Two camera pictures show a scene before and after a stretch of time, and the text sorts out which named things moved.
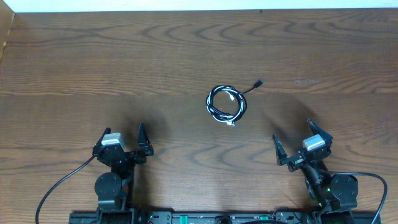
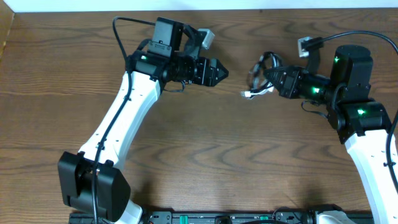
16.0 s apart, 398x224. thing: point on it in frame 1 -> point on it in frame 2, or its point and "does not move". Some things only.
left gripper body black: (128, 155) -> (210, 71)
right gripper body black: (300, 158) -> (290, 83)
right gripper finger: (316, 130) -> (276, 76)
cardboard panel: (6, 18) does not move
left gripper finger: (145, 145) -> (222, 72)
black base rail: (370, 217) does not move
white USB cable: (228, 119) -> (268, 88)
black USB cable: (234, 93) -> (256, 86)
